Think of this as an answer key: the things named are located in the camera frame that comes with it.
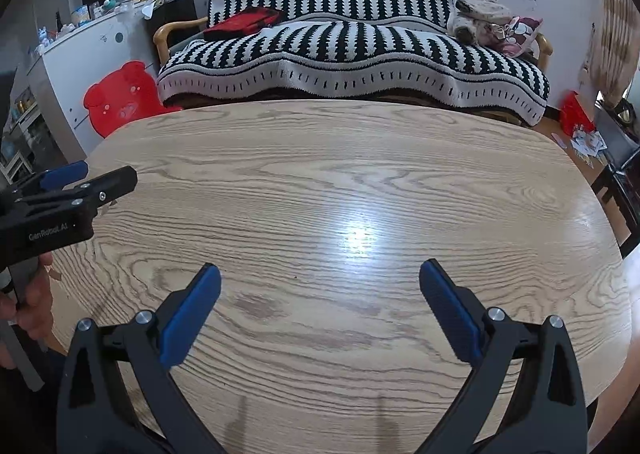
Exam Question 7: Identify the scattered printed cards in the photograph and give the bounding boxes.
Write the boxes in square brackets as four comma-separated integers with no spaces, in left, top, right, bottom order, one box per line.
[552,126,608,165]

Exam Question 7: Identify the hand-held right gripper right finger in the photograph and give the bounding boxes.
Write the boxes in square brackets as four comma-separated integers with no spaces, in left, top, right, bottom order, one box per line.
[419,258,588,454]

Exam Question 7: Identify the red bear-shaped plastic stool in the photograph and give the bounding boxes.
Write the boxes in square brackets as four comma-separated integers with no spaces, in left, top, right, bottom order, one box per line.
[82,60,183,139]

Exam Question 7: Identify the beige patterned curtain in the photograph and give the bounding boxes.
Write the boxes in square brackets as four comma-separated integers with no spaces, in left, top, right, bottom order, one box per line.
[597,0,640,100]

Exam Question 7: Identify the person's left hand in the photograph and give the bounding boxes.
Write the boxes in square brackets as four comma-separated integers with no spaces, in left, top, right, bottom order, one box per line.
[0,253,55,370]

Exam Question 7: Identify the black box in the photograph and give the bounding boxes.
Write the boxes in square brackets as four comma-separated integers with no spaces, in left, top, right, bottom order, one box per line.
[145,0,197,60]

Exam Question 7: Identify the black white striped sofa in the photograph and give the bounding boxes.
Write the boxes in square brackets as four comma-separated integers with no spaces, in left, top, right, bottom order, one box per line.
[156,0,551,127]

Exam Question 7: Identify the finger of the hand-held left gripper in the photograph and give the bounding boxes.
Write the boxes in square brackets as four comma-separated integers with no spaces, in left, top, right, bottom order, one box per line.
[15,166,138,221]
[0,160,90,207]

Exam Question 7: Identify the red and black bag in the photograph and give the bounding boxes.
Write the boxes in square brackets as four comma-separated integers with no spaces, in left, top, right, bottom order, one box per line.
[202,6,286,42]

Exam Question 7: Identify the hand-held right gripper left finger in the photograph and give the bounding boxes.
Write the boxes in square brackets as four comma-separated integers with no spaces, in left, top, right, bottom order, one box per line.
[56,262,226,454]

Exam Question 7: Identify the metal shelf rack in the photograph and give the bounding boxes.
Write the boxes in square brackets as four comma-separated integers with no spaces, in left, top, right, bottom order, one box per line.
[0,71,51,180]

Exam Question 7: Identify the red plastic bag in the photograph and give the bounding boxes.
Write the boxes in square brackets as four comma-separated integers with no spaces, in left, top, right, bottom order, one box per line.
[559,90,596,137]

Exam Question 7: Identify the pink cartoon cushion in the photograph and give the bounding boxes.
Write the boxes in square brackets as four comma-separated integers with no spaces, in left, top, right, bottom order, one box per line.
[492,16,543,59]

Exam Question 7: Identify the black chair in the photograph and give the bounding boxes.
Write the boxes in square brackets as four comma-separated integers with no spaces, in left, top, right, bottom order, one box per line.
[592,104,640,260]

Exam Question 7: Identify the beige plush toy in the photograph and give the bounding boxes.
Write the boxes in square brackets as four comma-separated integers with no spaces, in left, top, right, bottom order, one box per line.
[447,0,516,45]

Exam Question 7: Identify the white cabinet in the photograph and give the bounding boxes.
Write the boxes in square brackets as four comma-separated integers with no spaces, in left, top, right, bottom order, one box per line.
[27,0,166,162]

